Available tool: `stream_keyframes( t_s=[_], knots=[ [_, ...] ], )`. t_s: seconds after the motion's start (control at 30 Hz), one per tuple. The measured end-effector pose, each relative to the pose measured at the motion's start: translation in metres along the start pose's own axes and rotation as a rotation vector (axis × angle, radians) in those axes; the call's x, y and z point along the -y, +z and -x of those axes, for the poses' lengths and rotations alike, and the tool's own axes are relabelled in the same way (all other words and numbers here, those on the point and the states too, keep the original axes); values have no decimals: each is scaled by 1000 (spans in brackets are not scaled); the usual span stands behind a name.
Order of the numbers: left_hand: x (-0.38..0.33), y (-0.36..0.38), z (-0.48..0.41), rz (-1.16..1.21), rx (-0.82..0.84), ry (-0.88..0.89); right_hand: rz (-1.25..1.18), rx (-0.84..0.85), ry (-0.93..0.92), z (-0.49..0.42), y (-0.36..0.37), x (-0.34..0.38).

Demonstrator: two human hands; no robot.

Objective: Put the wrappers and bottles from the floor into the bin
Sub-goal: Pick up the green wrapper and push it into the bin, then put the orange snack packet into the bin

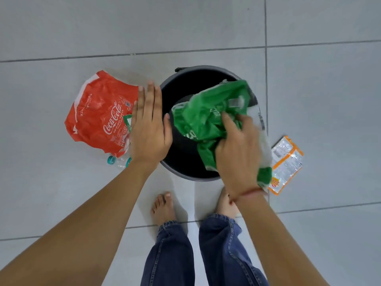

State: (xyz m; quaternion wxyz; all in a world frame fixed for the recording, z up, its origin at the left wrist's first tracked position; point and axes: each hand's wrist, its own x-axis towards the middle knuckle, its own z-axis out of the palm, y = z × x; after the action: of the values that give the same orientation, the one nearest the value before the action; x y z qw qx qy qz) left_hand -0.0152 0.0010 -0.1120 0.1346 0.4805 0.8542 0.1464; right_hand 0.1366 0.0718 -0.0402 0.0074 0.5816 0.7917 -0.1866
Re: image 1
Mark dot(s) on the green plastic wrap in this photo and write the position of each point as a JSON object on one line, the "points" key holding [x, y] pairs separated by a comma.
{"points": [[202, 116]]}

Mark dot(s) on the person's right foot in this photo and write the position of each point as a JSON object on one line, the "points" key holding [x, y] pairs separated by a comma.
{"points": [[226, 205]]}

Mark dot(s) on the black round bucket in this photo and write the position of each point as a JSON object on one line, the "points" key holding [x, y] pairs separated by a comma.
{"points": [[181, 151]]}

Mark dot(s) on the red plastic wrap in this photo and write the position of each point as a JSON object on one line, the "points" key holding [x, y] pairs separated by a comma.
{"points": [[101, 116]]}

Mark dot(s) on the person's right hand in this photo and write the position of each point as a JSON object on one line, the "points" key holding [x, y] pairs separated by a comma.
{"points": [[239, 160]]}

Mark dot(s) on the person's left little finger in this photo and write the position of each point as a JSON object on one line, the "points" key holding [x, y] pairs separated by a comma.
{"points": [[134, 111]]}

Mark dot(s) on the person's left middle finger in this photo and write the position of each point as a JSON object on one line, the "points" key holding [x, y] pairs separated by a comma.
{"points": [[149, 99]]}

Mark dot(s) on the person's right thumb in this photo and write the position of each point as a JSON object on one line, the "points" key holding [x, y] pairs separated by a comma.
{"points": [[229, 126]]}

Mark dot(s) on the clear bottle with teal cap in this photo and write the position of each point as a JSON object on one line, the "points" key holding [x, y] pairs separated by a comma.
{"points": [[112, 160], [128, 162]]}

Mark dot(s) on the person's left thumb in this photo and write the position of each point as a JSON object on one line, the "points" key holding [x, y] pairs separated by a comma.
{"points": [[168, 129]]}

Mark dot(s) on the person's foot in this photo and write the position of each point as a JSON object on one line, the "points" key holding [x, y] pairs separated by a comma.
{"points": [[163, 208], [226, 205]]}

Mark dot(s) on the orange white snack packet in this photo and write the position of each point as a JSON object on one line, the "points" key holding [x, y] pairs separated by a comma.
{"points": [[286, 165]]}

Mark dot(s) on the person's left foot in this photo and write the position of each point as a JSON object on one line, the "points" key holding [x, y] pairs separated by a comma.
{"points": [[163, 208]]}

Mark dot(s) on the person's left forearm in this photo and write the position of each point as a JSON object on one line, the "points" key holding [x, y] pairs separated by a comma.
{"points": [[80, 232]]}

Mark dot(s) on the person's right forearm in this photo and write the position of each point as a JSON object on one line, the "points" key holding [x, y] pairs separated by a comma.
{"points": [[276, 244]]}

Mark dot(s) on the person's blue jeans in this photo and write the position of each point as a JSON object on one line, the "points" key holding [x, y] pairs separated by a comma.
{"points": [[220, 253]]}

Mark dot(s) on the person's left hand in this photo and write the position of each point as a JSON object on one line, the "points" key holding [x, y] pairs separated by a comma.
{"points": [[150, 136]]}

